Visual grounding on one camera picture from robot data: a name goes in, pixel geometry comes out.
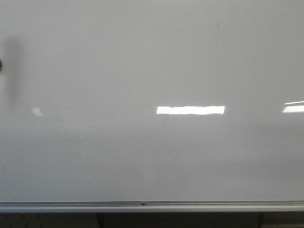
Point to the white whiteboard with aluminium frame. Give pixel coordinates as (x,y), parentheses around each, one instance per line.
(151,106)

